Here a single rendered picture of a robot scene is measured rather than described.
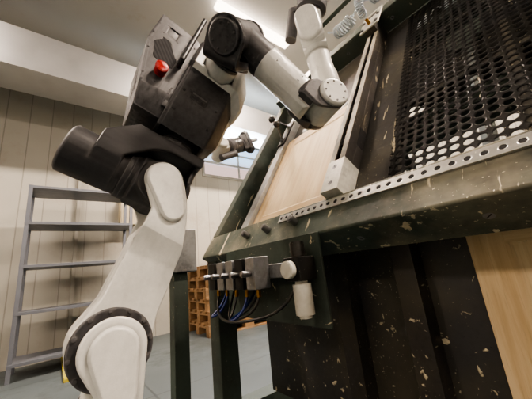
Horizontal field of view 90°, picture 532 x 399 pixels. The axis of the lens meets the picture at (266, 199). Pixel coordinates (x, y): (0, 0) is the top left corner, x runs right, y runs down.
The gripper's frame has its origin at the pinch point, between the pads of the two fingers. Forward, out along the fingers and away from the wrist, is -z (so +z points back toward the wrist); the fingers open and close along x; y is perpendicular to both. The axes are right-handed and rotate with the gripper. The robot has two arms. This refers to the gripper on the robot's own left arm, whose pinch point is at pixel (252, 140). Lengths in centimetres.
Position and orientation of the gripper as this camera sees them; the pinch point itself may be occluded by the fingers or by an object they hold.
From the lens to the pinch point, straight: 152.5
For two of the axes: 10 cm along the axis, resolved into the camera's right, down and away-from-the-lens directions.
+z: -6.8, 3.4, -6.5
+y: 5.9, -2.6, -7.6
